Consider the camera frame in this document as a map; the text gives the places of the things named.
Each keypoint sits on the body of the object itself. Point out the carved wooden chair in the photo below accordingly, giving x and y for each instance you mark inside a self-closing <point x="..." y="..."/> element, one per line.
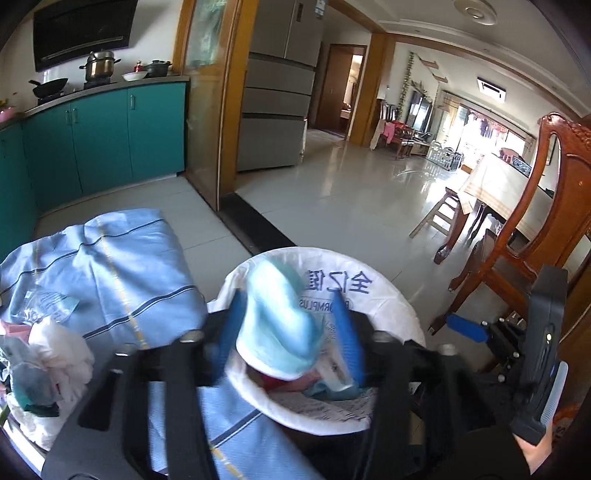
<point x="531" y="230"/>

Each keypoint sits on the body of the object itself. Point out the black gas stove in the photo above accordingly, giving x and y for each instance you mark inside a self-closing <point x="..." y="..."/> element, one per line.
<point x="97" y="84"/>

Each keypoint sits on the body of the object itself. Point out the dining table with cream cloth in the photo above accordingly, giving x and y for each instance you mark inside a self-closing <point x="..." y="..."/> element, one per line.
<point x="498" y="184"/>

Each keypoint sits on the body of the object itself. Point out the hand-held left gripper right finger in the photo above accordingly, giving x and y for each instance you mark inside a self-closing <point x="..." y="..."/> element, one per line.
<point x="350" y="344"/>

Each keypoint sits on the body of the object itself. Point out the ceiling air vent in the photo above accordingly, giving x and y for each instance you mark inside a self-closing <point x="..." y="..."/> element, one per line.
<point x="491" y="88"/>

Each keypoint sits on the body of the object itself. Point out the teal kitchen cabinets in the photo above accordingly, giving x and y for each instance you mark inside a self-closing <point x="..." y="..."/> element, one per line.
<point x="101" y="138"/>

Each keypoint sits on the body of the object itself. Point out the blue striped tablecloth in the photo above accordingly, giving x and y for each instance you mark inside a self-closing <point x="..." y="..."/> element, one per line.
<point x="129" y="277"/>

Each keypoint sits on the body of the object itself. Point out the black wok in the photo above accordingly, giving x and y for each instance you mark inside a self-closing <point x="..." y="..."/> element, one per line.
<point x="51" y="86"/>

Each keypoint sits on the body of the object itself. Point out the round ceiling lamp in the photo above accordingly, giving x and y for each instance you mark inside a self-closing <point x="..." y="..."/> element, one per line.
<point x="475" y="10"/>

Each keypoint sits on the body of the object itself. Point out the black range hood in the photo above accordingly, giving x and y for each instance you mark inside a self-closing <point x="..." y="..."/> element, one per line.
<point x="83" y="27"/>

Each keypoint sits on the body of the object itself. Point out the green wall garland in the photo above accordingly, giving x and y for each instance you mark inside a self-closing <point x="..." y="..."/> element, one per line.
<point x="405" y="83"/>

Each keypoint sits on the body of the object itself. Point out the steel cooking pot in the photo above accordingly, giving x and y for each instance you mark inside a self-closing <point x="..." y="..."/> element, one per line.
<point x="99" y="67"/>

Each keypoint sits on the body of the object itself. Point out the pink packet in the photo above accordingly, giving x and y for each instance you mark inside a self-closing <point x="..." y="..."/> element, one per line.
<point x="11" y="331"/>

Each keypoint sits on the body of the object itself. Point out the person's right hand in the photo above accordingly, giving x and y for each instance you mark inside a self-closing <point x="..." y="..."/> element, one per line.
<point x="535" y="457"/>

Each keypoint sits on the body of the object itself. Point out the wooden stool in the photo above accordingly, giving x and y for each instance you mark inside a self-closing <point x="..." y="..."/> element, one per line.
<point x="438" y="212"/>

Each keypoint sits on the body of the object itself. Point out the clear plastic wrapper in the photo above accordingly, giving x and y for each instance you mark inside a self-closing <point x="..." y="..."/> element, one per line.
<point x="46" y="302"/>

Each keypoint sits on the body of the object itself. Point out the bin with white printed bag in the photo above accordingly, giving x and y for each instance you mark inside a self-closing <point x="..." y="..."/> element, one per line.
<point x="355" y="281"/>

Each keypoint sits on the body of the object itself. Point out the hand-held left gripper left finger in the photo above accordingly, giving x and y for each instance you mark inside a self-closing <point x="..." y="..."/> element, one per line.
<point x="226" y="337"/>

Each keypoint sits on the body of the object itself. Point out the wooden framed glass door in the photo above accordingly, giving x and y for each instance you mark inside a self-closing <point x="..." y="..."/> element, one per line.
<point x="203" y="92"/>

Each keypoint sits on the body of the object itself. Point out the light blue cloth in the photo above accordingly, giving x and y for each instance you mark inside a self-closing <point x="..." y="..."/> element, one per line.
<point x="277" y="323"/>

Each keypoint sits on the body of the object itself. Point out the brown wooden door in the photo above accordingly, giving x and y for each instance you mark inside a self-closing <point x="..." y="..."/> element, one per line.
<point x="333" y="92"/>

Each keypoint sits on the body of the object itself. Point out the silver refrigerator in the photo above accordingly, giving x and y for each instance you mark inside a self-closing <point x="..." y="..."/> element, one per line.
<point x="277" y="101"/>

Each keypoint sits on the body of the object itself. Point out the pink crumpled wrapper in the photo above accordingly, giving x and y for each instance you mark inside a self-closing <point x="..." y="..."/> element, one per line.
<point x="291" y="385"/>

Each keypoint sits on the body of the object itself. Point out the pink hanging cloth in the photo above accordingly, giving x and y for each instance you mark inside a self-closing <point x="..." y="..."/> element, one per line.
<point x="390" y="131"/>

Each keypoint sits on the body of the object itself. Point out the black television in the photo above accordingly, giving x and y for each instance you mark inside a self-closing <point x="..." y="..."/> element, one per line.
<point x="421" y="113"/>

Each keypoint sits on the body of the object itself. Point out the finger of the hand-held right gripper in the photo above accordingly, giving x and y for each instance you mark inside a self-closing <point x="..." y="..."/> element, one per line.
<point x="464" y="326"/>

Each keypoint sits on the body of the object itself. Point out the dark lidded pot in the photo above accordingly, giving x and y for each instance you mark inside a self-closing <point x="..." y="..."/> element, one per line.
<point x="158" y="69"/>

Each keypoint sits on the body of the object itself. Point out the pink bowl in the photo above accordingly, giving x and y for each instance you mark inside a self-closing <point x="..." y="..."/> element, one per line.
<point x="7" y="114"/>

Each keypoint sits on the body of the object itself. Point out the white bowl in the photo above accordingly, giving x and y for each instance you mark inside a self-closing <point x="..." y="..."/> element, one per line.
<point x="135" y="76"/>

